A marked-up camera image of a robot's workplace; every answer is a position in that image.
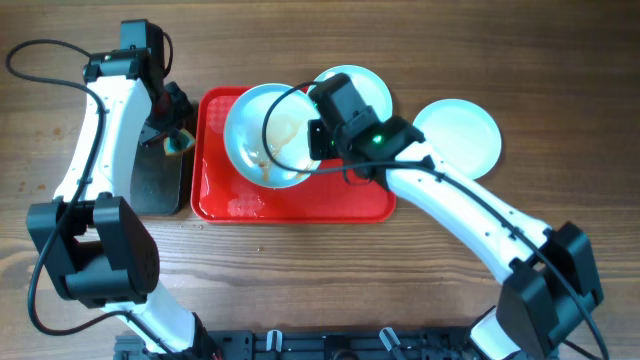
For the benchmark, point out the green yellow sponge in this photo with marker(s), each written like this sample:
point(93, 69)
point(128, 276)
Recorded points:
point(178, 142)

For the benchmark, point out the black water tray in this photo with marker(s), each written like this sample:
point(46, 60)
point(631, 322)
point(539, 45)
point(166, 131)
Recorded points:
point(160, 182)

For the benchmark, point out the white plate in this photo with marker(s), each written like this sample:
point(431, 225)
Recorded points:
point(266, 140)
point(464, 133)
point(372, 89)

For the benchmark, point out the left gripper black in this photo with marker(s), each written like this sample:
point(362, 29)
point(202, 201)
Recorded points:
point(183, 113)

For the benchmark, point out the red plastic tray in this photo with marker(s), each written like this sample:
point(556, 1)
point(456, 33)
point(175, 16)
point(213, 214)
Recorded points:
point(221, 195)

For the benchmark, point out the black mounting rail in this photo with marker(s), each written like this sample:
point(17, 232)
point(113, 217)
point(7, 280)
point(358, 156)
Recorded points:
point(388, 343)

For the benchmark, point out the white plate top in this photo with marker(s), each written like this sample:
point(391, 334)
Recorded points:
point(372, 89)

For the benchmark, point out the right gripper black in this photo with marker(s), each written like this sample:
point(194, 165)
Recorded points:
point(317, 147)

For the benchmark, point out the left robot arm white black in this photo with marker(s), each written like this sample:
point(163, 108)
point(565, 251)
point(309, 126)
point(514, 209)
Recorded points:
point(90, 241)

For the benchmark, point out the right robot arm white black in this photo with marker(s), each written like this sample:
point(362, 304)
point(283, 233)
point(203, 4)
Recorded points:
point(549, 279)

